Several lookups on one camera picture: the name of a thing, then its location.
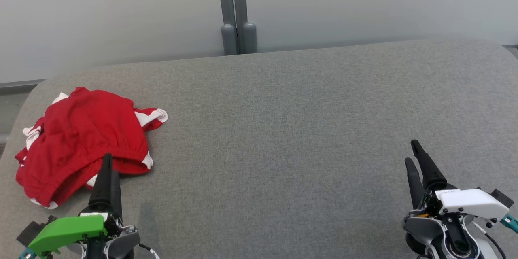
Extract grey wall base rail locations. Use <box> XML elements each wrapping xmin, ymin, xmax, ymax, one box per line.
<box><xmin>0</xmin><ymin>79</ymin><xmax>46</xmax><ymax>90</ymax></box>

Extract red shorts with white trim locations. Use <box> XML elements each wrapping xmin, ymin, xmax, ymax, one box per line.
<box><xmin>40</xmin><ymin>86</ymin><xmax>168</xmax><ymax>175</ymax></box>

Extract black white left arm cable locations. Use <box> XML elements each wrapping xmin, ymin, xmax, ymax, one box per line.
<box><xmin>138</xmin><ymin>243</ymin><xmax>161</xmax><ymax>259</ymax></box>

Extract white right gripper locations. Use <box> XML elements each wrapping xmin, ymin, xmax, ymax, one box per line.
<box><xmin>405</xmin><ymin>140</ymin><xmax>510</xmax><ymax>220</ymax></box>

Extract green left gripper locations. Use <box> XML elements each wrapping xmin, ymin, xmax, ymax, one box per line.
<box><xmin>28</xmin><ymin>153</ymin><xmax>123</xmax><ymax>259</ymax></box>

